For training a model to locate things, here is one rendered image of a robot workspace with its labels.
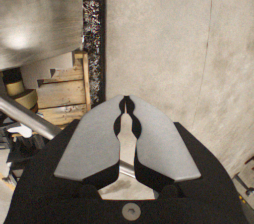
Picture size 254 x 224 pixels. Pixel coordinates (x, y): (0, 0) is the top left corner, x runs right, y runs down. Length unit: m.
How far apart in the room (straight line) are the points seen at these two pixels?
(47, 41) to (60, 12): 0.04
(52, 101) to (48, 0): 0.44
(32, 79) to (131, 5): 1.29
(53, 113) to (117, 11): 1.09
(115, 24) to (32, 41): 1.29
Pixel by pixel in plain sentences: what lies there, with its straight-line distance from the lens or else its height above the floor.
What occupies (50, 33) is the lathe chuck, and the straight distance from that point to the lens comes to 0.21.
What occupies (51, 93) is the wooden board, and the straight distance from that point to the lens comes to 0.58.
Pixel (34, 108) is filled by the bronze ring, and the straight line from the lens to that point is 0.37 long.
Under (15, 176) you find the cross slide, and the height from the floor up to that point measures 0.95.
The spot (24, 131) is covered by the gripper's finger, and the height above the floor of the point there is 1.10.
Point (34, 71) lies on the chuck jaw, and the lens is 0.32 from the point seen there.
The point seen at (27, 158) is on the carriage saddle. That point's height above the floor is 0.91.
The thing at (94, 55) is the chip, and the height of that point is 0.59.
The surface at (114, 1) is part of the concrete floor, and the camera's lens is 1.46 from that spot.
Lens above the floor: 1.40
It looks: 55 degrees down
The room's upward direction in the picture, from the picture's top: 145 degrees clockwise
